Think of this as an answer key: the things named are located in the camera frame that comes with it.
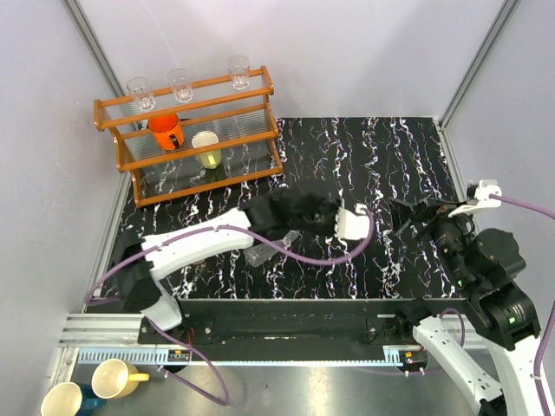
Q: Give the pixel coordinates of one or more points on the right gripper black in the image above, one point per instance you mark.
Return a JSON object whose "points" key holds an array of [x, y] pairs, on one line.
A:
{"points": [[430, 210]]}

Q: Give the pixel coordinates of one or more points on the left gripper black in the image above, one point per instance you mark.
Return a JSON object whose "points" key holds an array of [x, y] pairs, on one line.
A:
{"points": [[333, 208]]}

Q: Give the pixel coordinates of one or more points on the clear plastic bottle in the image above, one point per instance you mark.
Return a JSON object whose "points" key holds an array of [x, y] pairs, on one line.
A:
{"points": [[257, 255]]}

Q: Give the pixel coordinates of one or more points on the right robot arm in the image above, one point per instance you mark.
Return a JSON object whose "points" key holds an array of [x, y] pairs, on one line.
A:
{"points": [[484, 266]]}

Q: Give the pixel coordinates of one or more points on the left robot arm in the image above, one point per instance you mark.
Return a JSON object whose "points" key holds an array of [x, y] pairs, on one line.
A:
{"points": [[270, 216]]}

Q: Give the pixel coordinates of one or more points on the orange wooden shelf rack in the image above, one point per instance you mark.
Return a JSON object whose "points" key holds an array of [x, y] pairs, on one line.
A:
{"points": [[230, 137]]}

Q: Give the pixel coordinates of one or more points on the right clear glass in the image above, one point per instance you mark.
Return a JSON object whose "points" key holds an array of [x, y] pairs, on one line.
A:
{"points": [[239, 71]]}

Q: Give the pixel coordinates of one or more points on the clear glass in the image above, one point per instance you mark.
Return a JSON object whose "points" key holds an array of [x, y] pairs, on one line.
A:
{"points": [[239, 71], [180, 83], [140, 90]]}

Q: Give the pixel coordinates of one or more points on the orange mug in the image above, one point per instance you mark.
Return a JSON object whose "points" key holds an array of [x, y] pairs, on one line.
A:
{"points": [[167, 131]]}

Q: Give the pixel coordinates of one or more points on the middle clear glass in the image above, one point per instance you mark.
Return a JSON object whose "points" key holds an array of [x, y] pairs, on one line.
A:
{"points": [[180, 83]]}

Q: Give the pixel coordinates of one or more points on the left clear glass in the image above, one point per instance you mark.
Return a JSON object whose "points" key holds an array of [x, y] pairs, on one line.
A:
{"points": [[140, 90]]}

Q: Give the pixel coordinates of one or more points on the yellow mug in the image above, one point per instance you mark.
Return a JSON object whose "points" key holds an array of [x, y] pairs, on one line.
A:
{"points": [[115, 378]]}

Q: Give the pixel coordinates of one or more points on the cream blue mug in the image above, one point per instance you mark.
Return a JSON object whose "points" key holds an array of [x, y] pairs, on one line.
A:
{"points": [[71, 399]]}

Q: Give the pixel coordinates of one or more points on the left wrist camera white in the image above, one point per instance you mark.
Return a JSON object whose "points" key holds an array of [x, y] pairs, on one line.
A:
{"points": [[352, 225]]}

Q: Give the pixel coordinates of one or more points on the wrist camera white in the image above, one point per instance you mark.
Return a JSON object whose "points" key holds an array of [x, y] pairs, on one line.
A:
{"points": [[352, 225], [479, 198]]}

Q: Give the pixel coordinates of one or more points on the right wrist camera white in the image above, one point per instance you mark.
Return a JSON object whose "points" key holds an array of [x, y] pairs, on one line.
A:
{"points": [[479, 198]]}

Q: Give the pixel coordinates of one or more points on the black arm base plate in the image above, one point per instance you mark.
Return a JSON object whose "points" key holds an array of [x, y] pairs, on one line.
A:
{"points": [[315, 329]]}

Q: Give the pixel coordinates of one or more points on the grey slotted cable duct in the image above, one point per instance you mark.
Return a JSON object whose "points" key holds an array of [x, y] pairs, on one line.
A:
{"points": [[157, 356]]}

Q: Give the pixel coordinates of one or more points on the right corner aluminium post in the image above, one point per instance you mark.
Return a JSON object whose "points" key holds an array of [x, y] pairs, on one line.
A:
{"points": [[502, 18]]}

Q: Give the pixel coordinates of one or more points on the corner aluminium post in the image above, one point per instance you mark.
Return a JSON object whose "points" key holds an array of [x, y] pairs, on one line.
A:
{"points": [[86, 31], [502, 18]]}

